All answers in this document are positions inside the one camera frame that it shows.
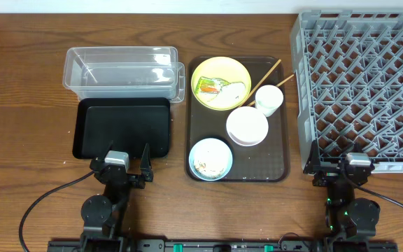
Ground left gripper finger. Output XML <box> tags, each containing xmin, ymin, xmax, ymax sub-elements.
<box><xmin>102</xmin><ymin>141</ymin><xmax>113</xmax><ymax>158</ymax></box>
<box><xmin>140</xmin><ymin>143</ymin><xmax>154</xmax><ymax>182</ymax></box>

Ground rice and food scraps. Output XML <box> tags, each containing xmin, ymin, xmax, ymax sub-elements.
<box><xmin>192</xmin><ymin>142</ymin><xmax>229</xmax><ymax>179</ymax></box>

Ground light blue bowl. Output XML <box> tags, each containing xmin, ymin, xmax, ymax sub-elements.
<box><xmin>188</xmin><ymin>138</ymin><xmax>234</xmax><ymax>181</ymax></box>

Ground pink bowl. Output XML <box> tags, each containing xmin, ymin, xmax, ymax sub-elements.
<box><xmin>226</xmin><ymin>106</ymin><xmax>269</xmax><ymax>146</ymax></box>

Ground white plastic cup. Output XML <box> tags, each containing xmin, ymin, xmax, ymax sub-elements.
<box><xmin>255</xmin><ymin>85</ymin><xmax>284</xmax><ymax>117</ymax></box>

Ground colourful snack wrapper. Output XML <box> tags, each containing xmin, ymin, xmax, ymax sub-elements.
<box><xmin>195</xmin><ymin>76</ymin><xmax>230</xmax><ymax>95</ymax></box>

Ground yellow plate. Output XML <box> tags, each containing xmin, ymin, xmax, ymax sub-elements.
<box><xmin>191</xmin><ymin>57</ymin><xmax>251</xmax><ymax>111</ymax></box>

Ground white tissue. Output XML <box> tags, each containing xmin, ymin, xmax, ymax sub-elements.
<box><xmin>209</xmin><ymin>83</ymin><xmax>246</xmax><ymax>109</ymax></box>

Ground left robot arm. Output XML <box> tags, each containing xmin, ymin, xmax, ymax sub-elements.
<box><xmin>79</xmin><ymin>144</ymin><xmax>153</xmax><ymax>252</ymax></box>

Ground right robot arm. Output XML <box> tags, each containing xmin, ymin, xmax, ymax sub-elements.
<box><xmin>303</xmin><ymin>141</ymin><xmax>380</xmax><ymax>251</ymax></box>

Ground grey dishwasher rack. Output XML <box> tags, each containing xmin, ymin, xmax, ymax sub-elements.
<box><xmin>290</xmin><ymin>10</ymin><xmax>403</xmax><ymax>173</ymax></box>

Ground clear plastic waste bin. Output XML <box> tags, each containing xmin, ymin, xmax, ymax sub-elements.
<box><xmin>62</xmin><ymin>46</ymin><xmax>185</xmax><ymax>103</ymax></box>

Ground black rectangular tray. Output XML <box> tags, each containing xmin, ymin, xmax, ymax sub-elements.
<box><xmin>72</xmin><ymin>98</ymin><xmax>171</xmax><ymax>159</ymax></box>

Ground dark brown serving tray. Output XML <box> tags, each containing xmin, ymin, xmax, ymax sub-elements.
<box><xmin>185</xmin><ymin>57</ymin><xmax>290</xmax><ymax>182</ymax></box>

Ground right black cable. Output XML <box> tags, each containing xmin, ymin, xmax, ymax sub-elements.
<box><xmin>341</xmin><ymin>167</ymin><xmax>403</xmax><ymax>252</ymax></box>

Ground black cable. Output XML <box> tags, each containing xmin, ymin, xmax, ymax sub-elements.
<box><xmin>341</xmin><ymin>167</ymin><xmax>403</xmax><ymax>252</ymax></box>
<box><xmin>18</xmin><ymin>170</ymin><xmax>96</xmax><ymax>252</ymax></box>

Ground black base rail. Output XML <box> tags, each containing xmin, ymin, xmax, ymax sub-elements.
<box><xmin>46</xmin><ymin>238</ymin><xmax>399</xmax><ymax>252</ymax></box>

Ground left black cable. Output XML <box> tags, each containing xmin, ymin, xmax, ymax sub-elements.
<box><xmin>18</xmin><ymin>170</ymin><xmax>96</xmax><ymax>252</ymax></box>

